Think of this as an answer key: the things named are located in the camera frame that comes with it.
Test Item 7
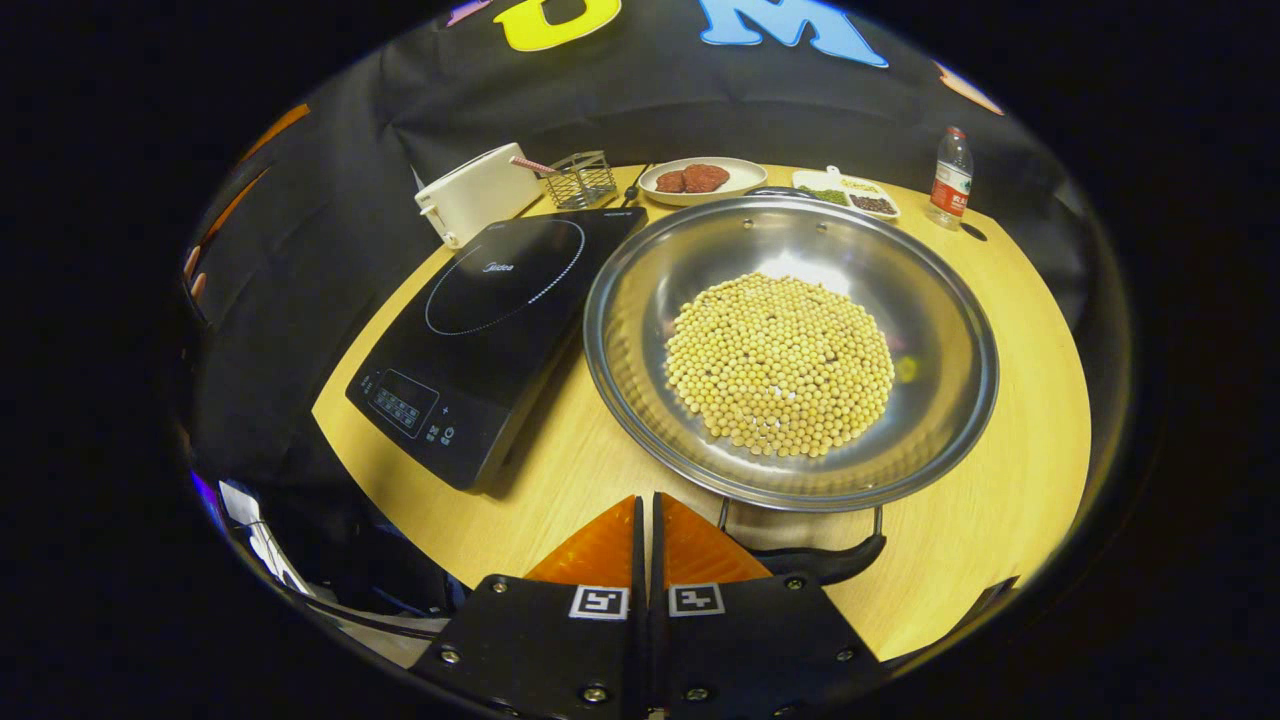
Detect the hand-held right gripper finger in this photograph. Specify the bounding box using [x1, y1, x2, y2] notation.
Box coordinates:
[651, 492, 891, 720]
[410, 495, 650, 720]

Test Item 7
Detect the pile of soybeans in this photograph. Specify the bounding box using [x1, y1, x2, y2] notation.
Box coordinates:
[664, 271, 897, 460]

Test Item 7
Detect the stainless steel pot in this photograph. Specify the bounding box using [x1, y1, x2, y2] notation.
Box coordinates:
[582, 190, 1000, 587]

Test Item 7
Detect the black induction cooktop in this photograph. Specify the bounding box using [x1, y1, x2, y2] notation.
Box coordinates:
[345, 206, 650, 494]

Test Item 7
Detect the white toaster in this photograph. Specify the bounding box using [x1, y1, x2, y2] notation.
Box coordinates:
[414, 142, 544, 250]

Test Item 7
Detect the black backdrop cloth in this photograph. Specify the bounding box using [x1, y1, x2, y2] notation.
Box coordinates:
[185, 0, 1101, 491]

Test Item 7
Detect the white oval plate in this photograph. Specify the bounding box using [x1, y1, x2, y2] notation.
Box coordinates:
[637, 157, 770, 208]

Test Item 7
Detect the white divided dish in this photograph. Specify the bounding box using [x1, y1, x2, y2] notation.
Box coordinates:
[791, 165, 902, 222]

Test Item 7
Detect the clear water bottle red label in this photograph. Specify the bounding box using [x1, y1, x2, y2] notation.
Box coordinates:
[925, 126, 975, 232]

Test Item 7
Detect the wire mesh basket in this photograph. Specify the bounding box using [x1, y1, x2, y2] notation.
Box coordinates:
[544, 150, 619, 210]

